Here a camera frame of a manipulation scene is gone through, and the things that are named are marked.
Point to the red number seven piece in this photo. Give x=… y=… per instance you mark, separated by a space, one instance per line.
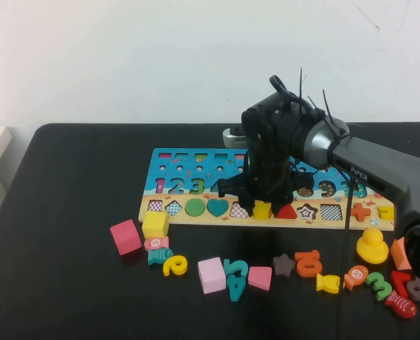
x=400 y=280

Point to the red triangle piece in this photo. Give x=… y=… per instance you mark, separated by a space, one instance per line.
x=285 y=213

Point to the red wooden fish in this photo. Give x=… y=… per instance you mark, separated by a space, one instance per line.
x=402 y=305

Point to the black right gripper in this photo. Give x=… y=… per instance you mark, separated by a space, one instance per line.
x=270 y=180

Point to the yellow pentagon piece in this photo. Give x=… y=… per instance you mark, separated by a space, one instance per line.
x=261 y=210

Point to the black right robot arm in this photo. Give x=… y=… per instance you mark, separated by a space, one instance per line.
x=372 y=166

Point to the orange wooden fish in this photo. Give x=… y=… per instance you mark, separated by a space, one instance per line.
x=356 y=275

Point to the teal number five piece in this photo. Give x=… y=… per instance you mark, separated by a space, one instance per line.
x=241 y=265

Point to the yellow duck toy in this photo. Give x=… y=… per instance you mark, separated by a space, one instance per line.
x=372 y=248

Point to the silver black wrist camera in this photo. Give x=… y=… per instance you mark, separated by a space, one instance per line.
x=234 y=140

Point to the yellow equals sign piece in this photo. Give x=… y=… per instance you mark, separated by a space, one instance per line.
x=386 y=209

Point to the orange number ten piece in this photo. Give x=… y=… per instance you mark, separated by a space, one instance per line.
x=303 y=267

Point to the black zip tie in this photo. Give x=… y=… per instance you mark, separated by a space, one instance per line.
x=301 y=85
x=329 y=106
x=313 y=102

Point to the pink trapezoid piece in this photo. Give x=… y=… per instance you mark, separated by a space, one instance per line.
x=260 y=278

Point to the rose pink wooden cube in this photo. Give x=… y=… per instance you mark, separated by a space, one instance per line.
x=125 y=237

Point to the brown star piece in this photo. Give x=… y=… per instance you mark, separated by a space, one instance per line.
x=284 y=265

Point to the pink greater-than sign piece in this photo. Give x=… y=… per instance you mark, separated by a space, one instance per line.
x=378 y=195

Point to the yellow number two piece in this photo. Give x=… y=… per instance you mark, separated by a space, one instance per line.
x=179 y=265

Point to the light pink wooden cube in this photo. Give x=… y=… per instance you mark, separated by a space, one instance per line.
x=212 y=274

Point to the teal number four piece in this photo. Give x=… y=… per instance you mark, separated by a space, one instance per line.
x=237 y=288

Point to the orange plus sign piece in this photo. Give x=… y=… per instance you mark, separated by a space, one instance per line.
x=360 y=212

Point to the teal heart piece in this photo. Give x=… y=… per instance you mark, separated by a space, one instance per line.
x=217 y=207

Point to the wooden number shape puzzle board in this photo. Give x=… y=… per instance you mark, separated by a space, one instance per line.
x=181 y=173

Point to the teal wooden fish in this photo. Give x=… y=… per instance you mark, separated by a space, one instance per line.
x=160 y=255

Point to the yellow wooden fish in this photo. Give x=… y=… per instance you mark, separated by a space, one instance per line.
x=328 y=283

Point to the yellow wooden cube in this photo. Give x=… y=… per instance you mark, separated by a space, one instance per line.
x=154 y=224

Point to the orange wooden cube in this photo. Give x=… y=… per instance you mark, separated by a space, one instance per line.
x=401 y=253

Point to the pink wooden fish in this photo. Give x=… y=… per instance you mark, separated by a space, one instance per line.
x=156 y=243

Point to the green circle piece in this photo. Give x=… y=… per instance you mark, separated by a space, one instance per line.
x=194 y=208

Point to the brown number eight piece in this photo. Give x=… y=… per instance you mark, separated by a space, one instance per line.
x=415 y=290

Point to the green number three piece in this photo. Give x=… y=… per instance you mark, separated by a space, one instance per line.
x=383 y=288

